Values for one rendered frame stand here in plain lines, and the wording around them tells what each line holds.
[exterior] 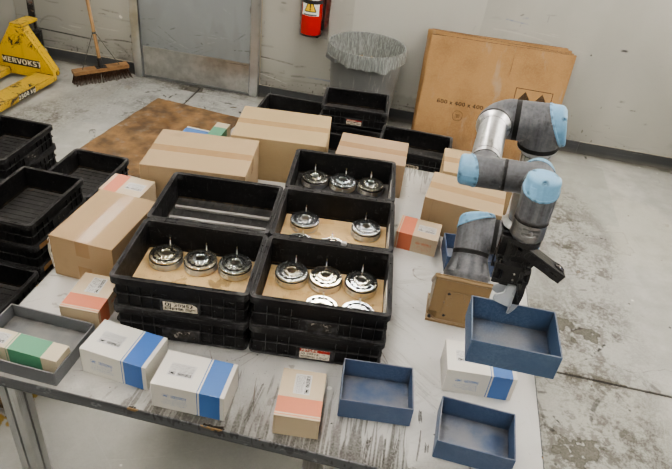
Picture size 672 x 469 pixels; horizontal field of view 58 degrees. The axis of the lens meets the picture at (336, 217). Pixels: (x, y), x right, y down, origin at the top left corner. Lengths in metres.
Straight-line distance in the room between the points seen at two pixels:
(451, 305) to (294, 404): 0.64
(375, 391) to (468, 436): 0.28
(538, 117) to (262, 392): 1.08
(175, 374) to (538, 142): 1.17
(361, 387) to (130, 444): 1.08
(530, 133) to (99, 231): 1.36
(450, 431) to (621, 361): 1.68
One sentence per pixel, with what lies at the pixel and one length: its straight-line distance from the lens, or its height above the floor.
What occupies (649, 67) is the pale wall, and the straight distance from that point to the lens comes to 5.02.
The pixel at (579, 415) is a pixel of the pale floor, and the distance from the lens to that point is 2.97.
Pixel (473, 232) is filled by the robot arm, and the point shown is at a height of 0.99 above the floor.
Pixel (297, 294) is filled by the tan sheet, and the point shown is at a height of 0.83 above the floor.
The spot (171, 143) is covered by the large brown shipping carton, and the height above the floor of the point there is 0.90.
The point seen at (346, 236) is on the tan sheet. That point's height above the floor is 0.83.
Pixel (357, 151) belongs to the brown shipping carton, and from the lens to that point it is 2.62.
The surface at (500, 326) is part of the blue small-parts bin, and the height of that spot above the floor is 1.07.
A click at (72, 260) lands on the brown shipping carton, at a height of 0.78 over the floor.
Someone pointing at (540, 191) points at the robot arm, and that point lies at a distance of 1.34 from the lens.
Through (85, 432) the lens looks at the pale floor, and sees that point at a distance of 2.65.
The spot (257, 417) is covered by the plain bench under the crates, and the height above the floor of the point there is 0.70.
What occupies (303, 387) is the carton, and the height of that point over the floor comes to 0.77.
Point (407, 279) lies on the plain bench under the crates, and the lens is 2.21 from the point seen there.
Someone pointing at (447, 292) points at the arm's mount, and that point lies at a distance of 1.98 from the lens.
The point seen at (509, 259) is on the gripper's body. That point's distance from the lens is 1.44.
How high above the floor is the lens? 2.08
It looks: 34 degrees down
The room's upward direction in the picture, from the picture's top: 7 degrees clockwise
